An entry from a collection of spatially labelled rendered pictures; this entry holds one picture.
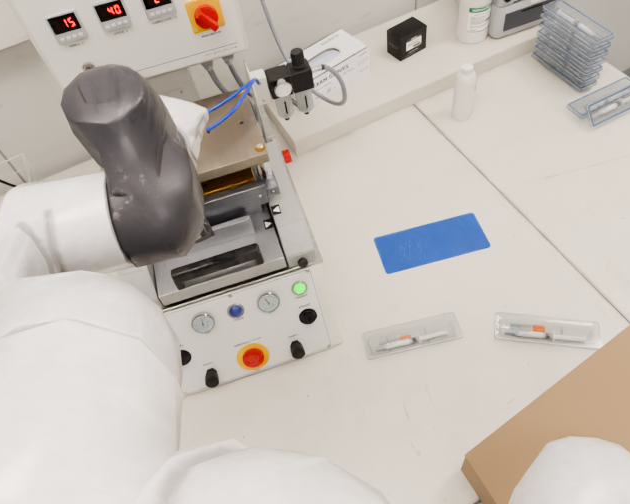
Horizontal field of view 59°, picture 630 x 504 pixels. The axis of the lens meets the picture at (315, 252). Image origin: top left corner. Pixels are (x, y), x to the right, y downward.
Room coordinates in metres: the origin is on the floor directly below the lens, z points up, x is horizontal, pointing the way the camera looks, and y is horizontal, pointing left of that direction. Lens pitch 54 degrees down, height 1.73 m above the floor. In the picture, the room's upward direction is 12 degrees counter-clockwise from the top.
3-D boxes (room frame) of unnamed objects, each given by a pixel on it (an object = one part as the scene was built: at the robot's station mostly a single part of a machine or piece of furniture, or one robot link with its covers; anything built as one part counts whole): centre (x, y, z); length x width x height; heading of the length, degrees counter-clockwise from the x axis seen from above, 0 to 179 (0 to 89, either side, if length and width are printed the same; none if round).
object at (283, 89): (0.88, -0.02, 1.05); 0.15 x 0.05 x 0.15; 97
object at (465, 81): (1.03, -0.43, 0.82); 0.05 x 0.05 x 0.14
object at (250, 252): (0.54, 0.16, 0.99); 0.15 x 0.02 x 0.04; 97
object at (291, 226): (0.67, 0.04, 0.96); 0.26 x 0.05 x 0.07; 7
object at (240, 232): (0.68, 0.18, 0.97); 0.30 x 0.22 x 0.08; 7
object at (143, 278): (0.64, 0.32, 0.96); 0.25 x 0.05 x 0.07; 7
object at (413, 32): (1.27, -0.35, 0.83); 0.09 x 0.06 x 0.07; 115
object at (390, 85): (1.27, -0.36, 0.77); 0.84 x 0.30 x 0.04; 107
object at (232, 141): (0.76, 0.17, 1.08); 0.31 x 0.24 x 0.13; 97
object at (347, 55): (1.22, -0.11, 0.83); 0.23 x 0.12 x 0.07; 119
